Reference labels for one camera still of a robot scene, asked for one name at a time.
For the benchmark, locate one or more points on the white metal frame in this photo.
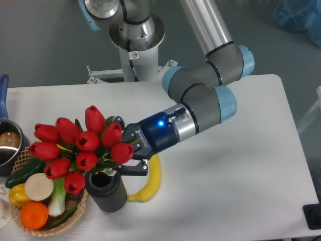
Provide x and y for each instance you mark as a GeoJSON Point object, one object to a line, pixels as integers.
{"type": "Point", "coordinates": [310, 115]}

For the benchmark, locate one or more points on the blue plastic bag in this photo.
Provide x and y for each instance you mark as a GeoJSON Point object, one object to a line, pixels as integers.
{"type": "Point", "coordinates": [299, 16]}

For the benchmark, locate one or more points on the yellow bell pepper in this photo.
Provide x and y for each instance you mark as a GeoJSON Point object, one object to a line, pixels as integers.
{"type": "Point", "coordinates": [17, 195]}

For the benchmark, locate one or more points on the dark grey ribbed vase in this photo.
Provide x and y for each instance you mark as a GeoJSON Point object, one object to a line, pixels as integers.
{"type": "Point", "coordinates": [108, 192]}

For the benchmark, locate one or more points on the garlic clove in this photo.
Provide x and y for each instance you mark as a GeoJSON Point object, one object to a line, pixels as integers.
{"type": "Point", "coordinates": [3, 191]}

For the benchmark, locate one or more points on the dark green cucumber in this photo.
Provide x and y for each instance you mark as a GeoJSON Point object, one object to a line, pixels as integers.
{"type": "Point", "coordinates": [32, 167]}

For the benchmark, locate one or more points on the green chili pepper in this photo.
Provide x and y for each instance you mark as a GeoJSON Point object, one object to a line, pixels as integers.
{"type": "Point", "coordinates": [62, 219]}

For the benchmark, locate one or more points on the red tulip bouquet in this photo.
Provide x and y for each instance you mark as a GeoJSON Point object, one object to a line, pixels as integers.
{"type": "Point", "coordinates": [69, 151]}

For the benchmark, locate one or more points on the blue handled saucepan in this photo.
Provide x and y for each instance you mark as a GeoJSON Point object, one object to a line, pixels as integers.
{"type": "Point", "coordinates": [13, 140]}

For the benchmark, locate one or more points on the white round radish slice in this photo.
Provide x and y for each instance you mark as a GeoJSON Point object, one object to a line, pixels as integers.
{"type": "Point", "coordinates": [38, 187]}

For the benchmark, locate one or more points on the yellow banana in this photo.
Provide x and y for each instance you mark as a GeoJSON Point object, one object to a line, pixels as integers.
{"type": "Point", "coordinates": [148, 191]}

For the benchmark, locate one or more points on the white round object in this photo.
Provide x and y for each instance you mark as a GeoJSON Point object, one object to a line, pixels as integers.
{"type": "Point", "coordinates": [5, 213]}

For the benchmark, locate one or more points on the black device at edge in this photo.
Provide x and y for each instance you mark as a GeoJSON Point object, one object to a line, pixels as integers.
{"type": "Point", "coordinates": [312, 215]}

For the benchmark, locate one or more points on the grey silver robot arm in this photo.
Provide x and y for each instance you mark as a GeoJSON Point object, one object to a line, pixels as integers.
{"type": "Point", "coordinates": [202, 96]}

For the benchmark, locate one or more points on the orange fruit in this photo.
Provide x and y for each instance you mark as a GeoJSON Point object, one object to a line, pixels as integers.
{"type": "Point", "coordinates": [34, 215]}

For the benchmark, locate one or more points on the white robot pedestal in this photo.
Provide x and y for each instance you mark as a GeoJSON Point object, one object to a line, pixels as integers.
{"type": "Point", "coordinates": [138, 50]}

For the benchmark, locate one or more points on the woven wicker basket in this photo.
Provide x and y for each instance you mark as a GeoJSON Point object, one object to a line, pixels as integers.
{"type": "Point", "coordinates": [70, 201]}

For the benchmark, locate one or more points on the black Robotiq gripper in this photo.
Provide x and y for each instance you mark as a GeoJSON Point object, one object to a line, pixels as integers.
{"type": "Point", "coordinates": [155, 134]}

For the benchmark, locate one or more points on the green bok choy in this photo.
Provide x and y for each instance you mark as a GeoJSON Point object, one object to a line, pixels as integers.
{"type": "Point", "coordinates": [56, 205]}

